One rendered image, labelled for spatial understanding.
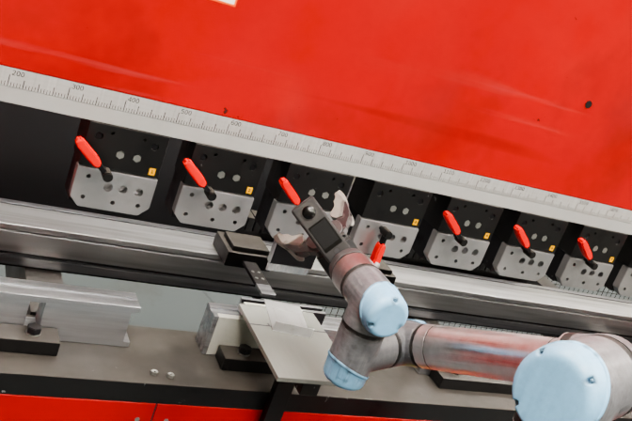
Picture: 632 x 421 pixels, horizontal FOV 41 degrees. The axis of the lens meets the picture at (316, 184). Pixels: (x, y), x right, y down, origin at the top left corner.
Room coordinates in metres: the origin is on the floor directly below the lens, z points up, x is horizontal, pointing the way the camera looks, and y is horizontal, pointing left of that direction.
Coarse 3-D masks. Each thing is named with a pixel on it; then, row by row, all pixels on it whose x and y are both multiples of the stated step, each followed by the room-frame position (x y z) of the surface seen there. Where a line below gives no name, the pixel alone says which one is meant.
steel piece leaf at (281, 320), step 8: (272, 312) 1.66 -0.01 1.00; (280, 312) 1.67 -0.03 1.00; (288, 312) 1.68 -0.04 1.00; (272, 320) 1.62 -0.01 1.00; (280, 320) 1.63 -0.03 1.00; (288, 320) 1.65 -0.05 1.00; (296, 320) 1.66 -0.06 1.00; (304, 320) 1.67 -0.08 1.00; (272, 328) 1.59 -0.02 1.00; (280, 328) 1.59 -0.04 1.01; (288, 328) 1.59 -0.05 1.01; (296, 328) 1.60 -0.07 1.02; (304, 328) 1.60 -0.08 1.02; (304, 336) 1.61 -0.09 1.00
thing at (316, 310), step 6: (240, 300) 1.68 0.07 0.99; (246, 300) 1.68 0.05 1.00; (252, 300) 1.68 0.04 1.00; (258, 300) 1.69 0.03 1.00; (300, 306) 1.74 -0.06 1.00; (306, 306) 1.75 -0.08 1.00; (312, 306) 1.76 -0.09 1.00; (318, 306) 1.77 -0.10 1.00; (240, 312) 1.66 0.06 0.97; (312, 312) 1.73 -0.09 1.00; (318, 312) 1.74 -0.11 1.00; (324, 312) 1.75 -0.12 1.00; (318, 318) 1.74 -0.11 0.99
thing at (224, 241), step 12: (216, 240) 1.91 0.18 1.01; (228, 240) 1.89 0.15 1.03; (240, 240) 1.90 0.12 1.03; (252, 240) 1.92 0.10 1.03; (228, 252) 1.84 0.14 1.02; (240, 252) 1.86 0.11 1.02; (252, 252) 1.87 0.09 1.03; (264, 252) 1.89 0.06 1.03; (228, 264) 1.84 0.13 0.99; (240, 264) 1.85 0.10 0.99; (252, 264) 1.85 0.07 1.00; (264, 264) 1.88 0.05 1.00; (252, 276) 1.79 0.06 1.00; (264, 288) 1.75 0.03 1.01
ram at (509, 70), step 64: (0, 0) 1.34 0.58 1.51; (64, 0) 1.39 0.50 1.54; (128, 0) 1.43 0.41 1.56; (192, 0) 1.49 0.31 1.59; (256, 0) 1.54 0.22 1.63; (320, 0) 1.59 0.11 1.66; (384, 0) 1.65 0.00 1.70; (448, 0) 1.72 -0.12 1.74; (512, 0) 1.79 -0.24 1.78; (576, 0) 1.86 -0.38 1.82; (0, 64) 1.35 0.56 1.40; (64, 64) 1.40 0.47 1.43; (128, 64) 1.45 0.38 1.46; (192, 64) 1.50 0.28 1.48; (256, 64) 1.56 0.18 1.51; (320, 64) 1.62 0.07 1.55; (384, 64) 1.68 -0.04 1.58; (448, 64) 1.74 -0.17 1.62; (512, 64) 1.82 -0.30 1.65; (576, 64) 1.89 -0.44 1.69; (192, 128) 1.52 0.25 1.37; (320, 128) 1.64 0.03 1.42; (384, 128) 1.70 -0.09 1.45; (448, 128) 1.77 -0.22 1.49; (512, 128) 1.85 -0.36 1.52; (576, 128) 1.93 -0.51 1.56; (448, 192) 1.80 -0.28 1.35; (576, 192) 1.97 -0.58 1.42
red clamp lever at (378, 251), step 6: (384, 228) 1.72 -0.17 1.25; (384, 234) 1.70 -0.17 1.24; (390, 234) 1.70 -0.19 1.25; (384, 240) 1.71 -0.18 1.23; (378, 246) 1.71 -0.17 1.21; (384, 246) 1.71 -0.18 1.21; (372, 252) 1.72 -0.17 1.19; (378, 252) 1.70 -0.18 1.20; (384, 252) 1.71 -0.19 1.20; (372, 258) 1.71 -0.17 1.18; (378, 258) 1.71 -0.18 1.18
